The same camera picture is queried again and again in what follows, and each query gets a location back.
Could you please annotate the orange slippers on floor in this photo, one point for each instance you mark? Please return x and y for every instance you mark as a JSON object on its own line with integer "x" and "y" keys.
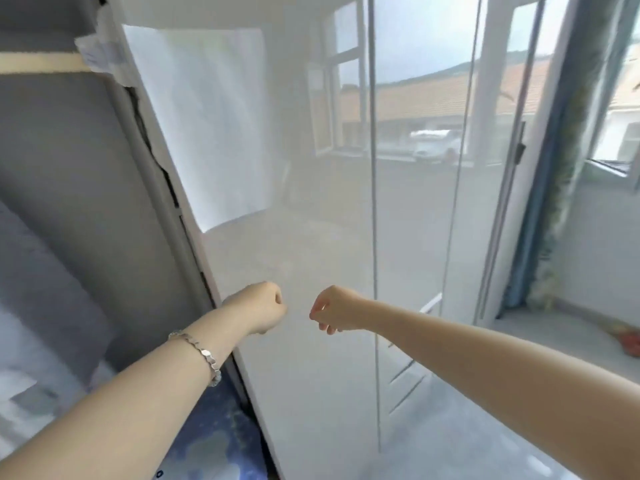
{"x": 627, "y": 339}

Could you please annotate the white framed window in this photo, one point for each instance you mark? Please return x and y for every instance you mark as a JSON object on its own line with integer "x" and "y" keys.
{"x": 607, "y": 167}

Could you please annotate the person's left hand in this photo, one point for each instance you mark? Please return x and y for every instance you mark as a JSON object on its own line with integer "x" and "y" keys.
{"x": 260, "y": 307}

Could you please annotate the person's left forearm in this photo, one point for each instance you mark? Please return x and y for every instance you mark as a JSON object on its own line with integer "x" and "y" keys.
{"x": 125, "y": 409}

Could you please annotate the blue floral curtain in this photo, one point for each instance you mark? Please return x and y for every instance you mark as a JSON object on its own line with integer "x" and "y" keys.
{"x": 560, "y": 169}

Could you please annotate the white paper sheet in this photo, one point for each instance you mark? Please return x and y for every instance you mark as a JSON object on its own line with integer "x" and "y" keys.
{"x": 210, "y": 119}

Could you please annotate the person's right hand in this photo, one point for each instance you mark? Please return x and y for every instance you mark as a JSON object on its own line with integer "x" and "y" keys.
{"x": 345, "y": 309}

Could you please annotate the white glossy wardrobe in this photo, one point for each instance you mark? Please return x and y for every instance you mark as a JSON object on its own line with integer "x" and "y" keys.
{"x": 325, "y": 244}

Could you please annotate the person's right forearm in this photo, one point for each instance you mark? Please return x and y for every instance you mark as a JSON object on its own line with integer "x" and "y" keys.
{"x": 500, "y": 369}

